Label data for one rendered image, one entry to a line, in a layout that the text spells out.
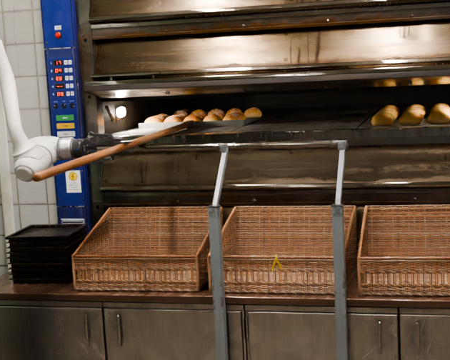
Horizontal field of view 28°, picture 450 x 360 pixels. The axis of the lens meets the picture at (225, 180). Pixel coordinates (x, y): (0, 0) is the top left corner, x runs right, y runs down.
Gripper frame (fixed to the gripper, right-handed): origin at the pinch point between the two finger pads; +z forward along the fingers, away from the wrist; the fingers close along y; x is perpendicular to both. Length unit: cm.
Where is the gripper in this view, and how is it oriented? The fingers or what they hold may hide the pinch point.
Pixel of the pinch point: (122, 146)
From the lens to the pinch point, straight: 356.5
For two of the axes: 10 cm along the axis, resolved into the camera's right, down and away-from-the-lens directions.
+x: -2.3, 1.5, -9.6
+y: 0.5, 9.9, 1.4
